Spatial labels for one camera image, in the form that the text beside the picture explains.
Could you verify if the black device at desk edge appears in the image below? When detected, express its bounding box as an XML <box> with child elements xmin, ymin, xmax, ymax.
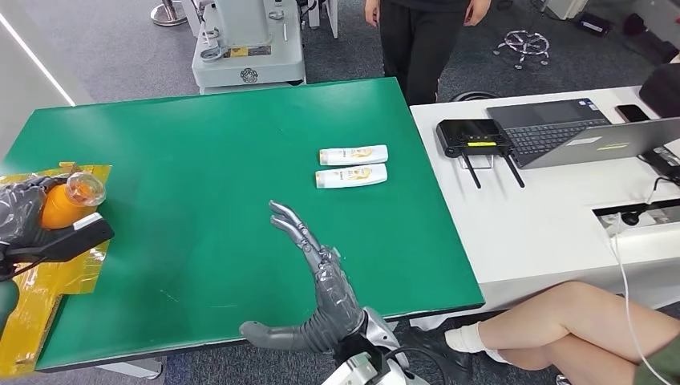
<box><xmin>638</xmin><ymin>146</ymin><xmax>680</xmax><ymax>179</ymax></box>

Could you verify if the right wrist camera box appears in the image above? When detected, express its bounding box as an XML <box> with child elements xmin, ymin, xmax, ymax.
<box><xmin>321</xmin><ymin>351</ymin><xmax>389</xmax><ymax>385</ymax></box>

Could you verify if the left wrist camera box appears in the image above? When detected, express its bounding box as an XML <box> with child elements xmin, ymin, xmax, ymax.
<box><xmin>5</xmin><ymin>212</ymin><xmax>115</xmax><ymax>264</ymax></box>

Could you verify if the chrome stanchion base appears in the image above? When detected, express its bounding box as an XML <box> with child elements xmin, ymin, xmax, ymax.
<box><xmin>150</xmin><ymin>0</ymin><xmax>188</xmax><ymax>27</ymax></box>

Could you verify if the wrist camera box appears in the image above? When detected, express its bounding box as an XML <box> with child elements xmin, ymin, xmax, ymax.
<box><xmin>5</xmin><ymin>212</ymin><xmax>115</xmax><ymax>264</ymax></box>
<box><xmin>321</xmin><ymin>351</ymin><xmax>389</xmax><ymax>385</ymax></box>

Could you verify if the grey laptop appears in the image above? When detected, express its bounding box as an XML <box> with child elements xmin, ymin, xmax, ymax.
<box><xmin>521</xmin><ymin>116</ymin><xmax>680</xmax><ymax>170</ymax></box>

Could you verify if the clear controller stand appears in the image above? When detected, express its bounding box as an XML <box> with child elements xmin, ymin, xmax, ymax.
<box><xmin>459</xmin><ymin>154</ymin><xmax>494</xmax><ymax>170</ymax></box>

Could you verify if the white cable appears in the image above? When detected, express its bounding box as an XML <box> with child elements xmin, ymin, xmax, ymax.
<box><xmin>608</xmin><ymin>220</ymin><xmax>670</xmax><ymax>385</ymax></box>

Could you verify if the white panel frame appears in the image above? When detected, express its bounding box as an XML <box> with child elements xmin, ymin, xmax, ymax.
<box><xmin>308</xmin><ymin>0</ymin><xmax>339</xmax><ymax>39</ymax></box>

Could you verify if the desk cable tray recess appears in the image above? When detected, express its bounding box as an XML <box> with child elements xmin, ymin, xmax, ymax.
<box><xmin>592</xmin><ymin>199</ymin><xmax>680</xmax><ymax>237</ymax></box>

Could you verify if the black round floor disc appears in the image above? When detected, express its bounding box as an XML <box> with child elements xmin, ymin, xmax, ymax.
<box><xmin>450</xmin><ymin>91</ymin><xmax>500</xmax><ymax>103</ymax></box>

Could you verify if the seated person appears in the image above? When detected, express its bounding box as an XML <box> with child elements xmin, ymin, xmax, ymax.
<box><xmin>424</xmin><ymin>280</ymin><xmax>680</xmax><ymax>385</ymax></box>

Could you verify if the black bag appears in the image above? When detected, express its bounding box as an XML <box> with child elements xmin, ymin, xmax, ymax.
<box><xmin>621</xmin><ymin>13</ymin><xmax>680</xmax><ymax>65</ymax></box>

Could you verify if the yellow taped cardboard box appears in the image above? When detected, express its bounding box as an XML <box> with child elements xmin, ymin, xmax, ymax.
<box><xmin>0</xmin><ymin>161</ymin><xmax>112</xmax><ymax>379</ymax></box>

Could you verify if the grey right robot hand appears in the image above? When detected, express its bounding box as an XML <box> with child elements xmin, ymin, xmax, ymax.
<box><xmin>239</xmin><ymin>200</ymin><xmax>367</xmax><ymax>353</ymax></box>

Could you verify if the white floor box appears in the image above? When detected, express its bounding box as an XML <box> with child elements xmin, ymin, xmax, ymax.
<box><xmin>544</xmin><ymin>0</ymin><xmax>589</xmax><ymax>21</ymax></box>

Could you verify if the black desk cable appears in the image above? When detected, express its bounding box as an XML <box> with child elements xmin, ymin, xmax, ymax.
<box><xmin>652</xmin><ymin>176</ymin><xmax>680</xmax><ymax>204</ymax></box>

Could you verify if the black chair back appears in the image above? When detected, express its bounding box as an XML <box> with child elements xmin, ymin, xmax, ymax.
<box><xmin>638</xmin><ymin>63</ymin><xmax>680</xmax><ymax>119</ymax></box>

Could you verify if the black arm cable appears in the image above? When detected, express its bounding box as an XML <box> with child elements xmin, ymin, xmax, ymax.
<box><xmin>382</xmin><ymin>347</ymin><xmax>450</xmax><ymax>385</ymax></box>
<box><xmin>0</xmin><ymin>256</ymin><xmax>47</xmax><ymax>282</ymax></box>

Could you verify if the black box on floor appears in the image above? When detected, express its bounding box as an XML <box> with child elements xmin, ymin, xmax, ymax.
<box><xmin>575</xmin><ymin>11</ymin><xmax>614</xmax><ymax>37</ymax></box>

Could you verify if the dark open laptop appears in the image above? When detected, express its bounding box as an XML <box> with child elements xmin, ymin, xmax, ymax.
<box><xmin>486</xmin><ymin>98</ymin><xmax>612</xmax><ymax>168</ymax></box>

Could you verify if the black smartphone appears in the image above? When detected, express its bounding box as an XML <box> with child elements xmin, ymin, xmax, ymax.
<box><xmin>615</xmin><ymin>103</ymin><xmax>652</xmax><ymax>124</ymax></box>

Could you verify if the black controller with antennas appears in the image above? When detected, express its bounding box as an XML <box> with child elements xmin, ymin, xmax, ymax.
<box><xmin>435</xmin><ymin>119</ymin><xmax>526</xmax><ymax>189</ymax></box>

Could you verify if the white shampoo bottle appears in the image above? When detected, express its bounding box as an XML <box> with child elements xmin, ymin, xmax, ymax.
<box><xmin>314</xmin><ymin>163</ymin><xmax>388</xmax><ymax>189</ymax></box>
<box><xmin>319</xmin><ymin>144</ymin><xmax>390</xmax><ymax>166</ymax></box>

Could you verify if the chrome star chair base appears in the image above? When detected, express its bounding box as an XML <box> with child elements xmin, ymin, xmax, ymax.
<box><xmin>492</xmin><ymin>30</ymin><xmax>551</xmax><ymax>70</ymax></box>

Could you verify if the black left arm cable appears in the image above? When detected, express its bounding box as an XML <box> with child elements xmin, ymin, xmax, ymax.
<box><xmin>0</xmin><ymin>256</ymin><xmax>47</xmax><ymax>282</ymax></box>

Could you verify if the orange bottle with clear cap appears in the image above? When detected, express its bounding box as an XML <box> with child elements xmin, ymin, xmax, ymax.
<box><xmin>41</xmin><ymin>171</ymin><xmax>107</xmax><ymax>230</ymax></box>

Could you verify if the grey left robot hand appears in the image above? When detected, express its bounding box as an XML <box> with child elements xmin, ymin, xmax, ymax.
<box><xmin>0</xmin><ymin>175</ymin><xmax>70</xmax><ymax>251</ymax></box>

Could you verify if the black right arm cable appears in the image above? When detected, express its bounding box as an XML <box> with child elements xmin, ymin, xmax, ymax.
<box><xmin>382</xmin><ymin>347</ymin><xmax>450</xmax><ymax>385</ymax></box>

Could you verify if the standing person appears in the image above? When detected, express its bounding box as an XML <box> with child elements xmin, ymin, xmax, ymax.
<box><xmin>363</xmin><ymin>0</ymin><xmax>492</xmax><ymax>106</ymax></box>

